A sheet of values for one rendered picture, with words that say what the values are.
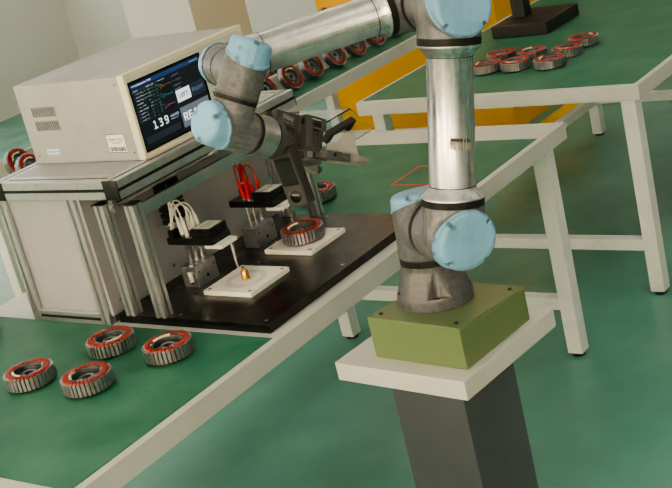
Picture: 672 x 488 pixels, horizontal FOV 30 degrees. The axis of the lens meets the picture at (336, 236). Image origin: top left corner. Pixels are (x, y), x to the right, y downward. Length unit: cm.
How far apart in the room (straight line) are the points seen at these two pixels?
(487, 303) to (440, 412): 24
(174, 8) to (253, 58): 491
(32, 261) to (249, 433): 115
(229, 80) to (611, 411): 193
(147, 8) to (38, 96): 404
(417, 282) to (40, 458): 80
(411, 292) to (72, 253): 96
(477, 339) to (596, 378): 154
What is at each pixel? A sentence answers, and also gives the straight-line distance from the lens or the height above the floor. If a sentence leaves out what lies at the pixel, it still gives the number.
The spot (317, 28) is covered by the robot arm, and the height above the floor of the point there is 141.
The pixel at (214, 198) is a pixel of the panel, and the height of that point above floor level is 90.
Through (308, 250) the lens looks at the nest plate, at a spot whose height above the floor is 78.
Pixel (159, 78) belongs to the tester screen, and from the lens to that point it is 298.
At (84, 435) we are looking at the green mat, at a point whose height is 75.
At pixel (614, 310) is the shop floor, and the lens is 432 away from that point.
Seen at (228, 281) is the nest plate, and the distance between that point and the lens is 301.
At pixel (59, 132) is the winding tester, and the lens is 312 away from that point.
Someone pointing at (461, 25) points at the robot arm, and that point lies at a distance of 220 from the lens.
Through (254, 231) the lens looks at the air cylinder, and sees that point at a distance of 321.
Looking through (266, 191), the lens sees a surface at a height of 92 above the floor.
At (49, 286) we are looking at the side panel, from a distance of 318.
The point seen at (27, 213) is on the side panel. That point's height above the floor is 103.
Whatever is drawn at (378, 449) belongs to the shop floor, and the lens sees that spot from 374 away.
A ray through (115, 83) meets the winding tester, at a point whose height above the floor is 130.
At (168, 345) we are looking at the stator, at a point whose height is 77.
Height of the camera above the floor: 178
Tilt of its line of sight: 19 degrees down
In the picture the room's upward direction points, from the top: 14 degrees counter-clockwise
